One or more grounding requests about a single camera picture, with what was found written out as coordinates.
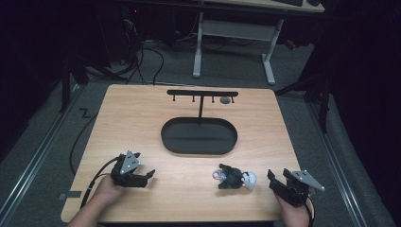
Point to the grey tape strip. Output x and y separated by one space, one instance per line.
71 195

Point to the person's left hand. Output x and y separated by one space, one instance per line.
108 189

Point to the person's right hand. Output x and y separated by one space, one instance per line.
294 214

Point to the metal floor rail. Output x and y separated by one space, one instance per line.
34 160
337 164

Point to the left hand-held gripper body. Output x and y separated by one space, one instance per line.
129 164

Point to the black hook rack with tray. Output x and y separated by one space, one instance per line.
198 135

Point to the white metal desk frame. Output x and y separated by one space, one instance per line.
235 30

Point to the black keyboard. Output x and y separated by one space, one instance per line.
288 2

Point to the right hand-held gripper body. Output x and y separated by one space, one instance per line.
299 186

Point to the black metal stand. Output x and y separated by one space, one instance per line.
67 78
318 91

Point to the dark computer tower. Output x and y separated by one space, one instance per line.
130 31

